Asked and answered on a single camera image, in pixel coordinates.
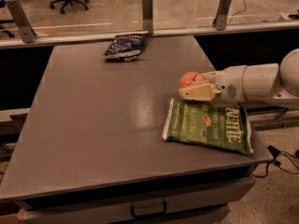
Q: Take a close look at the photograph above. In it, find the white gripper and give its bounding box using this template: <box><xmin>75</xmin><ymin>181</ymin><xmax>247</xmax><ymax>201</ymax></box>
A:
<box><xmin>178</xmin><ymin>65</ymin><xmax>246</xmax><ymax>104</ymax></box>

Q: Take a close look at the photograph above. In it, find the red apple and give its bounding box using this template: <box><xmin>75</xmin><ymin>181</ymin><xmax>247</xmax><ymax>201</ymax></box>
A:
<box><xmin>178</xmin><ymin>72</ymin><xmax>206</xmax><ymax>89</ymax></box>

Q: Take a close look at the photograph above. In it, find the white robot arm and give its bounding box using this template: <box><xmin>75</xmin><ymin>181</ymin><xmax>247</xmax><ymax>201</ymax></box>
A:
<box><xmin>178</xmin><ymin>49</ymin><xmax>299</xmax><ymax>108</ymax></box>

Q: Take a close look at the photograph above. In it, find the green jalapeno chip bag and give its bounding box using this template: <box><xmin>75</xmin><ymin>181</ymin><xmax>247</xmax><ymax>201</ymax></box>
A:
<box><xmin>163</xmin><ymin>98</ymin><xmax>253</xmax><ymax>157</ymax></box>

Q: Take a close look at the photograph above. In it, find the blue chip bag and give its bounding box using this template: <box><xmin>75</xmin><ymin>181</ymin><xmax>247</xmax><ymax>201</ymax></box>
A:
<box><xmin>103</xmin><ymin>33</ymin><xmax>148</xmax><ymax>62</ymax></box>

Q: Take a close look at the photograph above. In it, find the right metal bracket post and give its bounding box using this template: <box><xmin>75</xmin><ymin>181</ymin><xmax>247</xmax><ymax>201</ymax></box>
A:
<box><xmin>213</xmin><ymin>0</ymin><xmax>232</xmax><ymax>31</ymax></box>

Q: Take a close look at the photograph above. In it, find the metal bracket post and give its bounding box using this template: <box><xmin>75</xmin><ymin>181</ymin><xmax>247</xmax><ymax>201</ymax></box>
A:
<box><xmin>142</xmin><ymin>0</ymin><xmax>153</xmax><ymax>34</ymax></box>
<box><xmin>213</xmin><ymin>0</ymin><xmax>232</xmax><ymax>31</ymax></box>
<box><xmin>6</xmin><ymin>0</ymin><xmax>36</xmax><ymax>43</ymax></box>

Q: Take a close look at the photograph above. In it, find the black cable on floor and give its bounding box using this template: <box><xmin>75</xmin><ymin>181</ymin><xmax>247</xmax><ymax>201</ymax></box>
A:
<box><xmin>250</xmin><ymin>145</ymin><xmax>299</xmax><ymax>178</ymax></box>

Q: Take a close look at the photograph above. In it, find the middle metal bracket post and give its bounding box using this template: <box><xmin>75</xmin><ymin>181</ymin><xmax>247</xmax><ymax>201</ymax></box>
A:
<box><xmin>142</xmin><ymin>0</ymin><xmax>153</xmax><ymax>34</ymax></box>

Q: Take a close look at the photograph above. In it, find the grey drawer with handle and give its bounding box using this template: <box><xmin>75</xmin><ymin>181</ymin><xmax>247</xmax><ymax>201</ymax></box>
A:
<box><xmin>18</xmin><ymin>176</ymin><xmax>255</xmax><ymax>224</ymax></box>

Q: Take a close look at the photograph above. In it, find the left metal bracket post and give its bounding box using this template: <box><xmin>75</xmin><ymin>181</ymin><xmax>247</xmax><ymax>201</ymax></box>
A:
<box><xmin>6</xmin><ymin>0</ymin><xmax>36</xmax><ymax>43</ymax></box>

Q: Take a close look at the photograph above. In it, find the metal rail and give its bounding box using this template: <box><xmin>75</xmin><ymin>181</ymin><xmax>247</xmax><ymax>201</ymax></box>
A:
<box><xmin>0</xmin><ymin>20</ymin><xmax>299</xmax><ymax>50</ymax></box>

